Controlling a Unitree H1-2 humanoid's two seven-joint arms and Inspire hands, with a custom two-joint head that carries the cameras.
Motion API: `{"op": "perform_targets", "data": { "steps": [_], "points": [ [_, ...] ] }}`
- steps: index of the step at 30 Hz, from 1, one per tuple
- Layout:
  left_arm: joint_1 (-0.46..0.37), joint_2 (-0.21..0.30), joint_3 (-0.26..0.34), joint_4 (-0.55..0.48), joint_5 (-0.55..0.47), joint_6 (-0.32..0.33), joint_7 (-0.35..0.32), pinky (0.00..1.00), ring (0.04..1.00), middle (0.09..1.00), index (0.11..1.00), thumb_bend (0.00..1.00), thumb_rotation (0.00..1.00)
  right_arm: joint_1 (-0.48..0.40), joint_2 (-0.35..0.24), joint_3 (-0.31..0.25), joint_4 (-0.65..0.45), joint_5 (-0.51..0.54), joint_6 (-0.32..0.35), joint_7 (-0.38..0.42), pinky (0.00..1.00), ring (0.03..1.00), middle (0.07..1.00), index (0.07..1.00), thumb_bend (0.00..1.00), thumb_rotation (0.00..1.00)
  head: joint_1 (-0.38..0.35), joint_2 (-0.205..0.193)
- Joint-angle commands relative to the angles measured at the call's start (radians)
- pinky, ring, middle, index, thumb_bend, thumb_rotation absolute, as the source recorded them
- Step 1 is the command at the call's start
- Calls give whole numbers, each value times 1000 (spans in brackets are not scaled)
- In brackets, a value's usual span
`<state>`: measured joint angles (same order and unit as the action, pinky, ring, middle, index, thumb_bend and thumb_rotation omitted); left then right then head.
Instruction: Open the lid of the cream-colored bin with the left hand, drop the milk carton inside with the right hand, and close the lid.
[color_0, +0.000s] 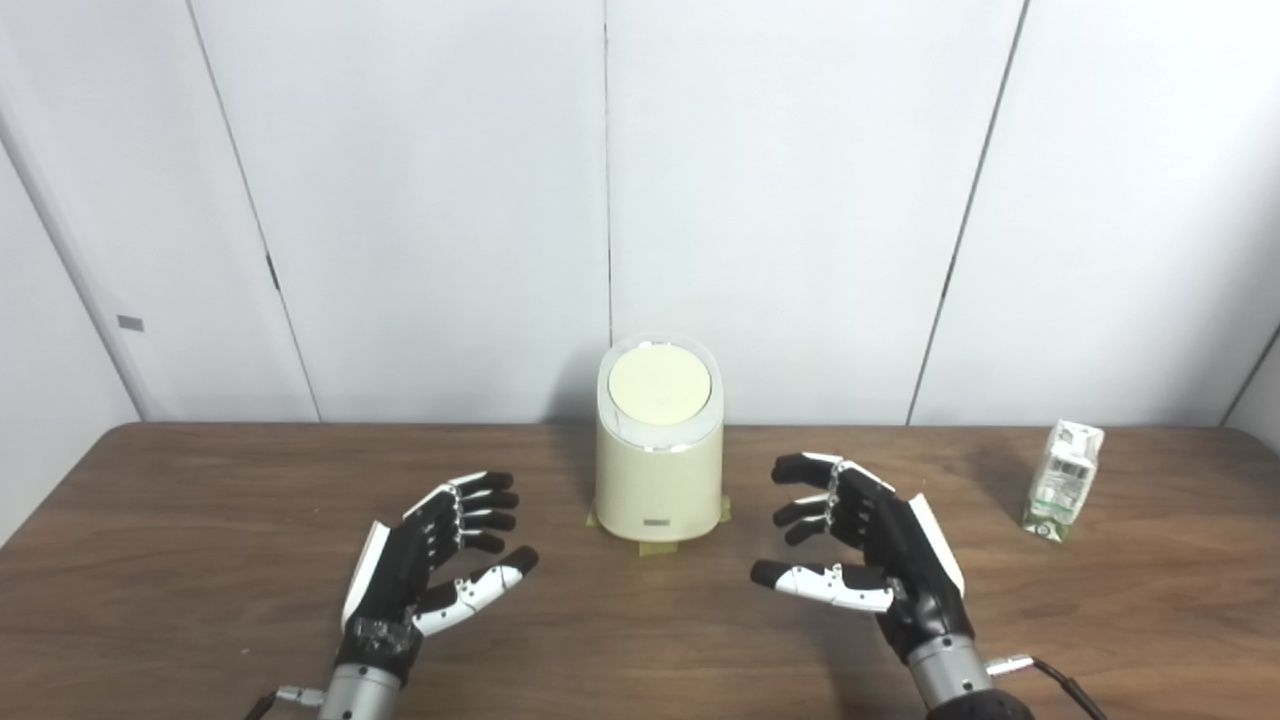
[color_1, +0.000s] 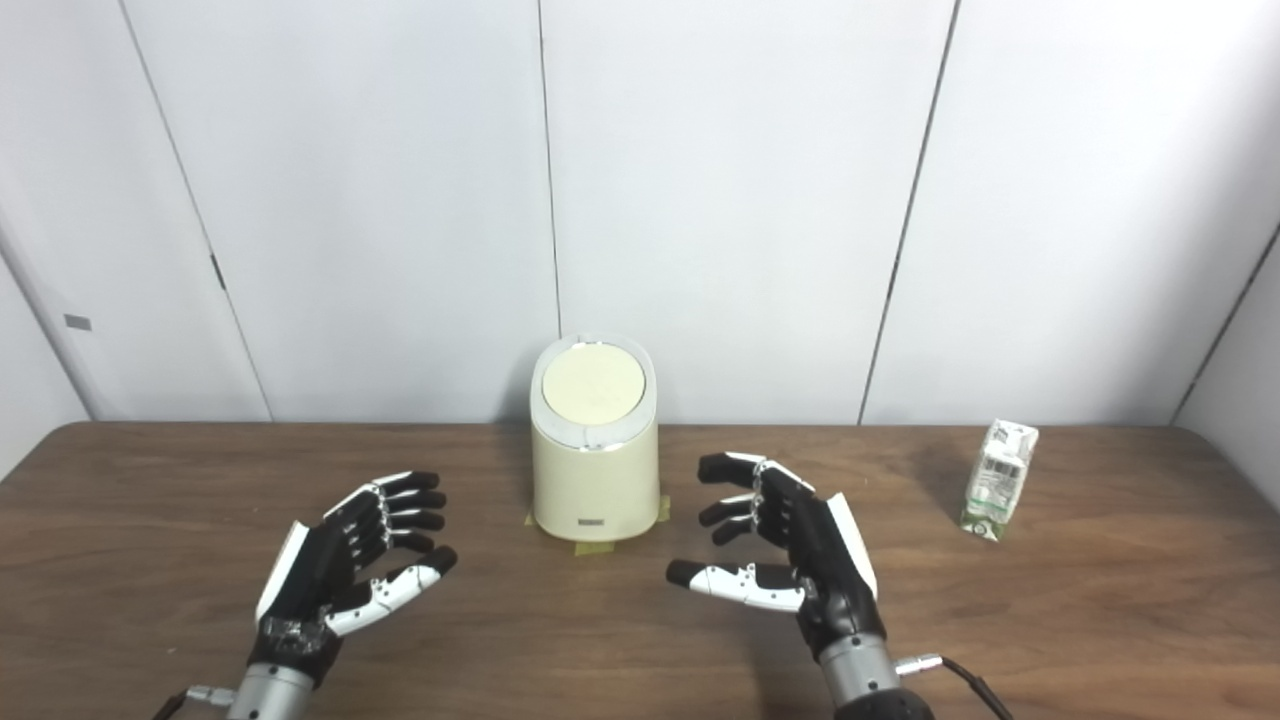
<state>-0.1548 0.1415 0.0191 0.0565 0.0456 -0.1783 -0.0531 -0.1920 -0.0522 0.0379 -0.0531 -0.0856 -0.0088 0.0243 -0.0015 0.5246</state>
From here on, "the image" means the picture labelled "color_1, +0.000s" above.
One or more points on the white green milk carton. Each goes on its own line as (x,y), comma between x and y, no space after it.
(998,480)

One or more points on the cream round bin lid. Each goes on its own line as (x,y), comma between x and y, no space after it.
(594,384)

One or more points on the cream-colored bin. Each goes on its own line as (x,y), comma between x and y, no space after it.
(595,485)

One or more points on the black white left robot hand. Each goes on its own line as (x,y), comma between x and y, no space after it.
(320,570)

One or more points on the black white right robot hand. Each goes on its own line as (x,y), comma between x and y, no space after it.
(830,570)

